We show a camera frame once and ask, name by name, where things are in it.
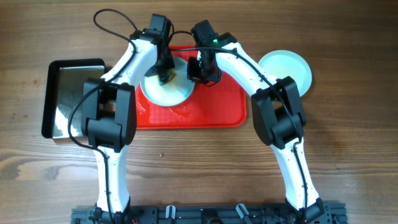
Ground green yellow sponge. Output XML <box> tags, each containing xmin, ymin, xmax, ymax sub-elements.
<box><xmin>159</xmin><ymin>71</ymin><xmax>175</xmax><ymax>85</ymax></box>

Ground white plate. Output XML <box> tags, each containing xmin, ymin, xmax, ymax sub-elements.
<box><xmin>259</xmin><ymin>50</ymin><xmax>312</xmax><ymax>96</ymax></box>
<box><xmin>140</xmin><ymin>56</ymin><xmax>195</xmax><ymax>107</ymax></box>

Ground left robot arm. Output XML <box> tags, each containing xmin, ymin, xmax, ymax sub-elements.
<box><xmin>81</xmin><ymin>14</ymin><xmax>174</xmax><ymax>223</ymax></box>

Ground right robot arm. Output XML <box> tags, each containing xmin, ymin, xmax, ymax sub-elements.
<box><xmin>187</xmin><ymin>20</ymin><xmax>324</xmax><ymax>223</ymax></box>

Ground red plastic tray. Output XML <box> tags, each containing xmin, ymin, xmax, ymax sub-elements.
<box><xmin>134</xmin><ymin>45</ymin><xmax>248</xmax><ymax>130</ymax></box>

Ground black water basin tray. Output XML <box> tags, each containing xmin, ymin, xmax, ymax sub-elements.
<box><xmin>41</xmin><ymin>58</ymin><xmax>106</xmax><ymax>139</ymax></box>

